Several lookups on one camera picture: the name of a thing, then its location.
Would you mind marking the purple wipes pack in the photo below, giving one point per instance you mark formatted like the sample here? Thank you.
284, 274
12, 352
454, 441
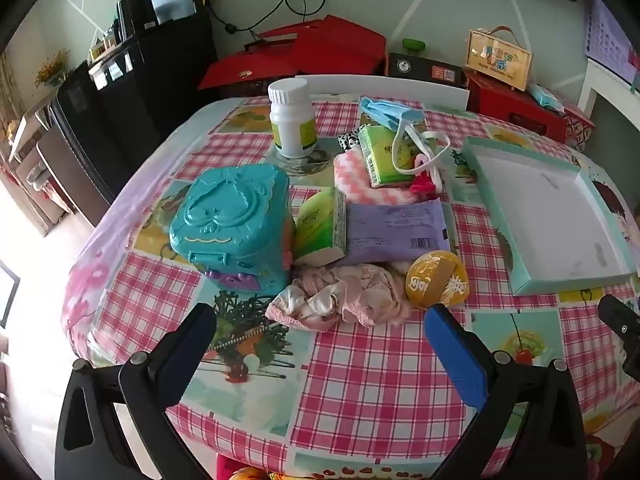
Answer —
395, 230

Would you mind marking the teal packet with red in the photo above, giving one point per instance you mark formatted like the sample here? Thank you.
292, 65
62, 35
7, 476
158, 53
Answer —
225, 210

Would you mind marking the purple perforated plastic basket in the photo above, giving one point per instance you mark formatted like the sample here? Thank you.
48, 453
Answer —
610, 25

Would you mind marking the red pink pipe cleaner bundle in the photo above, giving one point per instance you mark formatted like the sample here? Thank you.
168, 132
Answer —
425, 183

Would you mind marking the pink fabric scrunchie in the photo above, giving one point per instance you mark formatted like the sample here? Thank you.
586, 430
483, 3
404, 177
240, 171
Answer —
340, 295

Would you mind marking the black cabinet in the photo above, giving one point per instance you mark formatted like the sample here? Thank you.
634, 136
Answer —
150, 100

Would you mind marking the yellow flowers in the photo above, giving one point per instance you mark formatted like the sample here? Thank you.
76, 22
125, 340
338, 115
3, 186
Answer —
52, 67

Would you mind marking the red patterned box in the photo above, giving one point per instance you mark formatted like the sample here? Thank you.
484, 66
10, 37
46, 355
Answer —
579, 127

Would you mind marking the green plastic toy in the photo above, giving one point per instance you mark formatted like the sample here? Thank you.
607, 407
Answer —
413, 45

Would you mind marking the white pill bottle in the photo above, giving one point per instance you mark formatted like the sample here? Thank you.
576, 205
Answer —
292, 125

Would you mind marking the red flat gift box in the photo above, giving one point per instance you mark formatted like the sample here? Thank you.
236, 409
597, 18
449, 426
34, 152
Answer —
330, 45

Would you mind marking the leopard print scrunchie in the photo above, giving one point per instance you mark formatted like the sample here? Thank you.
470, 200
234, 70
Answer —
348, 141

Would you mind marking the red carton with slot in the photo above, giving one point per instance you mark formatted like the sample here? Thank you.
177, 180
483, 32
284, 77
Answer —
515, 107

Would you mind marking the green tissue pack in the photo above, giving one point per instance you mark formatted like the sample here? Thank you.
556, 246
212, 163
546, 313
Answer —
320, 225
382, 155

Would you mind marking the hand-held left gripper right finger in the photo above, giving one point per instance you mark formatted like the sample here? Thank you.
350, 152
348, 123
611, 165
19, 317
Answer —
455, 355

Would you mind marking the white chair back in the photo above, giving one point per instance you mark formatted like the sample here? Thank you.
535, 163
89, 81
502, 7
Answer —
350, 85

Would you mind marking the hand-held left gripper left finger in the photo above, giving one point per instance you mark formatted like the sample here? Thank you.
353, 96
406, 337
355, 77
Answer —
192, 332

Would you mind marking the black labelled box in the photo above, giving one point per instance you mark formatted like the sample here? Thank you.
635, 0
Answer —
425, 67

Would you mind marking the white desk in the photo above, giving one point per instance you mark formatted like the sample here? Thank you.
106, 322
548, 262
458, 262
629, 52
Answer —
600, 80

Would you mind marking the blue face mask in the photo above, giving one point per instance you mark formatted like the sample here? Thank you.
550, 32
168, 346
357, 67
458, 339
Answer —
385, 110

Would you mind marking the checked printed tablecloth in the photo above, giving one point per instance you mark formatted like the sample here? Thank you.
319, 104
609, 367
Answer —
375, 385

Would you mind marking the pink striped fluffy towel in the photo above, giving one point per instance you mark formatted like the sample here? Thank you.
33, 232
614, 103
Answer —
350, 175

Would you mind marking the blue wipes pack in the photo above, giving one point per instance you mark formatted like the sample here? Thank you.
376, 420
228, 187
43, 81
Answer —
547, 96

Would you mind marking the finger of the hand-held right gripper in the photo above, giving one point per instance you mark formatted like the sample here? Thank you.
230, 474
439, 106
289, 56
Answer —
620, 320

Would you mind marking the teal shallow box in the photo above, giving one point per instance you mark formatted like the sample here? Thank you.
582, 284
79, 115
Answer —
540, 210

